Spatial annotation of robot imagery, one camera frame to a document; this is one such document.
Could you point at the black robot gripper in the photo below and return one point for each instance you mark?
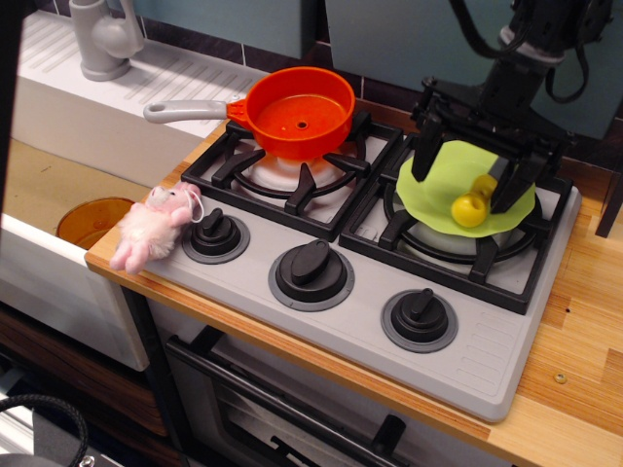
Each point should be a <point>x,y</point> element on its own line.
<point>496,115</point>

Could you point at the yellow handled toy knife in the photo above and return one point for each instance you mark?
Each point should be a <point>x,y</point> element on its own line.
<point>471,209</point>

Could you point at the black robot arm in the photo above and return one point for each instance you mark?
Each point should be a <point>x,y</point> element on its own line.
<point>542,48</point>

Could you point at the light green plate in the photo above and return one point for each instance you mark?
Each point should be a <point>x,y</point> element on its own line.
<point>456,167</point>

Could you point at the black right burner grate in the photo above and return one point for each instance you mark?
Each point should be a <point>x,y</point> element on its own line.
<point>514,270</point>

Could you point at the black burner grate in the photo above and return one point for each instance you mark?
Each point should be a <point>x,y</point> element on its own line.
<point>514,270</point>
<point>314,197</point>

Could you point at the black left burner grate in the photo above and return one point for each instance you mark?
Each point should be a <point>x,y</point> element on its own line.
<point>314,197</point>

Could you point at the black right stove knob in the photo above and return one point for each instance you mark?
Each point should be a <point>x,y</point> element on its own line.
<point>419,321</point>

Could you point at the black stove knob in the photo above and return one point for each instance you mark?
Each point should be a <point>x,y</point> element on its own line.
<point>419,321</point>
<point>216,239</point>
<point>311,277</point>

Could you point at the black middle stove knob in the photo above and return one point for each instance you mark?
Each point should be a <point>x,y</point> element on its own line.
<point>311,277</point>

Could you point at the grey toy stove top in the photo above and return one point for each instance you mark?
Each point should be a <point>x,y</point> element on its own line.
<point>477,373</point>

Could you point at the black left stove knob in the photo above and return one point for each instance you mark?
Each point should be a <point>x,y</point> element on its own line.
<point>216,239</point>

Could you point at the pink plush toy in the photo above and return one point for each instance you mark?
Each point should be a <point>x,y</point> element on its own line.
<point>150,229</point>

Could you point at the toy oven door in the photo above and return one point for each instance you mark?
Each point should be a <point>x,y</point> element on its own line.
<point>262,406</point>

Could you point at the grey toy faucet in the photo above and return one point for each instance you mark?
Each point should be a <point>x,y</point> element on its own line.
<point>106,44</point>

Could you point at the orange translucent cup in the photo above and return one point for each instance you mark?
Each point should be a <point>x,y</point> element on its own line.
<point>87,223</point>

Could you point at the white toy sink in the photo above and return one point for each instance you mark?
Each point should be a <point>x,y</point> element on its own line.
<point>77,140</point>

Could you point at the orange pan grey handle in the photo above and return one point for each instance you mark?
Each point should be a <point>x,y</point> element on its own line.
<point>298,114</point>

